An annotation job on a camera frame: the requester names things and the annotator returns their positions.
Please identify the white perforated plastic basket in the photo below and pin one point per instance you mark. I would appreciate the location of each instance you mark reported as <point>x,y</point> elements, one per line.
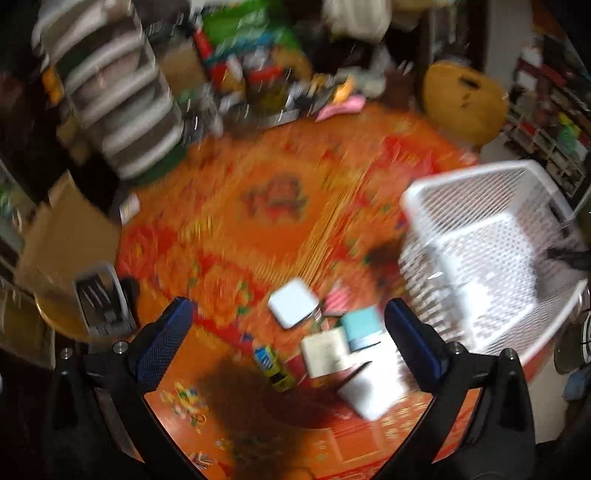
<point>485,258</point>

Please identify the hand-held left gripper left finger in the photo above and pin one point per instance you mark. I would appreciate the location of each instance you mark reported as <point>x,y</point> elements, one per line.
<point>161,341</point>

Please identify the white square charger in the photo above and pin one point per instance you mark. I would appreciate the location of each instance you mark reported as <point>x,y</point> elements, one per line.
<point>293,302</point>

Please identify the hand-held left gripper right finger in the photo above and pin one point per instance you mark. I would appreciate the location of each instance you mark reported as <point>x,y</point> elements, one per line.
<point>413,341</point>

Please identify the black plastic holder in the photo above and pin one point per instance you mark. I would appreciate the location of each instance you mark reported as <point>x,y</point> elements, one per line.
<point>99,300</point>

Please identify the open cardboard box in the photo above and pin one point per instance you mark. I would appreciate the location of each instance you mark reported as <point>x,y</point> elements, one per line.
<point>69,235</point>

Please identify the white shelf with gift boxes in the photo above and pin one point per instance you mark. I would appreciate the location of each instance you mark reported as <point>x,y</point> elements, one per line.
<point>551,115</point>

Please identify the small white card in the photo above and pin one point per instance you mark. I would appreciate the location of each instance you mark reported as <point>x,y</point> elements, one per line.
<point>129,207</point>

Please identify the stacked clear food cover tower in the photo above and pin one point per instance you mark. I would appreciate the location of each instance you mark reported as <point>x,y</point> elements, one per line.
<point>111,87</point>

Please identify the pink cloth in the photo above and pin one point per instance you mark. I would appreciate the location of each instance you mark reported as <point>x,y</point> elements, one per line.
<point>341,108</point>

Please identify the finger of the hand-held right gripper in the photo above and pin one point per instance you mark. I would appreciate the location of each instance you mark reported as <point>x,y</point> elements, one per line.
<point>570,257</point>

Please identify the red patterned tablecloth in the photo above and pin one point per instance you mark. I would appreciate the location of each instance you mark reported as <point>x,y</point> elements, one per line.
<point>258,198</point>

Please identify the small yellow box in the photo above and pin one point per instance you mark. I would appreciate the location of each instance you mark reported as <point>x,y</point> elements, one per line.
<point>273,368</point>

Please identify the green shopping bag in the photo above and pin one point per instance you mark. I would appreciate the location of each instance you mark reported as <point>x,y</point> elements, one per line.
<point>244,27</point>

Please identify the cream box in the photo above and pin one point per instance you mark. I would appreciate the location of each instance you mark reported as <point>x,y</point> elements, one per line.
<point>325,353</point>

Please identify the round wooden chair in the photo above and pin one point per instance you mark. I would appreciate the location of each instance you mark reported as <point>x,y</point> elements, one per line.
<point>60,318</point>

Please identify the pink striped packet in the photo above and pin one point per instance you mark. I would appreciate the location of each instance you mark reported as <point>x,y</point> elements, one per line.
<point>338,300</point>

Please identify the white rectangular box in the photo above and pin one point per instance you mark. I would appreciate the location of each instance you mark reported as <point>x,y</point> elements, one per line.
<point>374,385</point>

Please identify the teal box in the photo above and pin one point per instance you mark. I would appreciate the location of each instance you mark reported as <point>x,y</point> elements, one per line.
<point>364,327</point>

